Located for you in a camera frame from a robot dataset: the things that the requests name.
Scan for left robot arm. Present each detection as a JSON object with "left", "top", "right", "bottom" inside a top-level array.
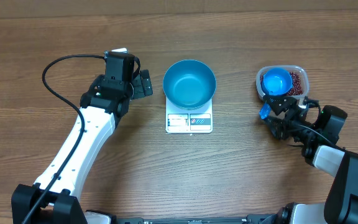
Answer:
[{"left": 11, "top": 48, "right": 153, "bottom": 223}]

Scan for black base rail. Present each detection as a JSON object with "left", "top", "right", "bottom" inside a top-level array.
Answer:
[{"left": 112, "top": 214, "right": 277, "bottom": 224}]

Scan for clear plastic food container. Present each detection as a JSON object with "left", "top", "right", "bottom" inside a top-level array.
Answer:
[{"left": 255, "top": 65, "right": 310, "bottom": 100}]

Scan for black cable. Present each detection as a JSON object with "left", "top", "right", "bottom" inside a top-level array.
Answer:
[
  {"left": 20, "top": 54, "right": 107, "bottom": 224},
  {"left": 286, "top": 98, "right": 347, "bottom": 150}
]

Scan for red beans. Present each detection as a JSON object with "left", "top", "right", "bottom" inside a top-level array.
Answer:
[{"left": 260, "top": 71, "right": 303, "bottom": 96}]

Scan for blue metal bowl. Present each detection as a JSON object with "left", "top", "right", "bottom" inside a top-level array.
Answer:
[{"left": 162, "top": 60, "right": 217, "bottom": 110}]

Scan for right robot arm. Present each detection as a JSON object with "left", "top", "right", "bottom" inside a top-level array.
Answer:
[{"left": 260, "top": 95, "right": 358, "bottom": 223}]

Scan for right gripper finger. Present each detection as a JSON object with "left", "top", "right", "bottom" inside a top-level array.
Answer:
[
  {"left": 262, "top": 95, "right": 299, "bottom": 116},
  {"left": 264, "top": 116, "right": 288, "bottom": 139}
]

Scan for left black cable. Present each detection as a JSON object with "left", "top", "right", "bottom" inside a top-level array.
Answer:
[{"left": 20, "top": 54, "right": 107, "bottom": 224}]

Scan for white digital kitchen scale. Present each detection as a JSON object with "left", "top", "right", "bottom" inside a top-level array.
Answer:
[{"left": 165, "top": 98, "right": 213, "bottom": 134}]

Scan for blue plastic measuring scoop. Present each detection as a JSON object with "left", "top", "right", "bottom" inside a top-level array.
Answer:
[{"left": 259, "top": 67, "right": 293, "bottom": 121}]

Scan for right black cable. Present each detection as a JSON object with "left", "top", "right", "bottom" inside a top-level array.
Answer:
[{"left": 286, "top": 98, "right": 347, "bottom": 150}]

